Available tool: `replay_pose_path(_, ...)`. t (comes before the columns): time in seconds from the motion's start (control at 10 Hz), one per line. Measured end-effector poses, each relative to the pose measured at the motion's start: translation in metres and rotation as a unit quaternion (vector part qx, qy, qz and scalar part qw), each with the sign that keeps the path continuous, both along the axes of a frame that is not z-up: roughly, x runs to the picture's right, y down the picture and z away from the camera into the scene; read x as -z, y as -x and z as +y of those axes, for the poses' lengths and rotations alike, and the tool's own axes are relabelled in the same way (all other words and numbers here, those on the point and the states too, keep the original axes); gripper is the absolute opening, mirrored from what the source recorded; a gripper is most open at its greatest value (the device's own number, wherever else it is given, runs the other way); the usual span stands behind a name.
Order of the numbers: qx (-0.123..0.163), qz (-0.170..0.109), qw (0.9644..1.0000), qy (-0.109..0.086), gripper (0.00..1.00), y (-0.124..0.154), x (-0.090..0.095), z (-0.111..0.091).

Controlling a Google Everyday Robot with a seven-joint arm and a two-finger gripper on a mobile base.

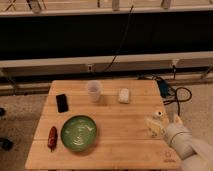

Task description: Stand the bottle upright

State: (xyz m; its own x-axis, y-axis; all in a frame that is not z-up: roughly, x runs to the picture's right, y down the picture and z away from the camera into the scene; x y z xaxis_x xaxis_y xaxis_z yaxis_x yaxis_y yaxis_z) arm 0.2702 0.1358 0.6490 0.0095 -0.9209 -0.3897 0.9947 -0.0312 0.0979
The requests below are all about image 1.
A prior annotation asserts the white gloved robot hand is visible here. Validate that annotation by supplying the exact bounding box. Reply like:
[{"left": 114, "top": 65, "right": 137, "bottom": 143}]
[{"left": 163, "top": 114, "right": 194, "bottom": 160}]

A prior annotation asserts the white robot forearm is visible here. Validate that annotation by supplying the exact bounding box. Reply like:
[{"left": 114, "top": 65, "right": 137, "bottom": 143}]
[{"left": 181, "top": 139, "right": 213, "bottom": 171}]

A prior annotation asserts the blue black power adapter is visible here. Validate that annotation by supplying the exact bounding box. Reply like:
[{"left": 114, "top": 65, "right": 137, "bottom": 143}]
[{"left": 157, "top": 80, "right": 169, "bottom": 98}]

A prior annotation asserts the wooden table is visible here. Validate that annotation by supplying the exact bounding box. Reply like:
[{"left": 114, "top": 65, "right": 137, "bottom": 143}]
[{"left": 25, "top": 80, "right": 180, "bottom": 170}]

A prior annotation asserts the translucent plastic cup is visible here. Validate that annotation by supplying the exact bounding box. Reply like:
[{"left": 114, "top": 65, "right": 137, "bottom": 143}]
[{"left": 86, "top": 80, "right": 102, "bottom": 102}]

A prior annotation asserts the green bowl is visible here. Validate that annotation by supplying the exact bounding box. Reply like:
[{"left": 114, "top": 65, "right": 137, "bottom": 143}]
[{"left": 60, "top": 115, "right": 98, "bottom": 152}]

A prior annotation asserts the black smartphone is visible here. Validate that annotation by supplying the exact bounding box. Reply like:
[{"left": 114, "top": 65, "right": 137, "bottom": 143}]
[{"left": 56, "top": 94, "right": 68, "bottom": 113}]

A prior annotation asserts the black cable loop on floor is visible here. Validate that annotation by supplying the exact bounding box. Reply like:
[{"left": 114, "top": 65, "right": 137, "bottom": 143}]
[{"left": 163, "top": 86, "right": 193, "bottom": 117}]

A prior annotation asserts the white wall outlet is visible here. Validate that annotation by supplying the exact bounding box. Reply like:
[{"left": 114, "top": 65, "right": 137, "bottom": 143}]
[{"left": 87, "top": 64, "right": 93, "bottom": 72}]

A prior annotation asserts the black hanging cable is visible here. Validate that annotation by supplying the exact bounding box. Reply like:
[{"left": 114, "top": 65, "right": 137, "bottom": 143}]
[{"left": 99, "top": 3, "right": 135, "bottom": 73}]

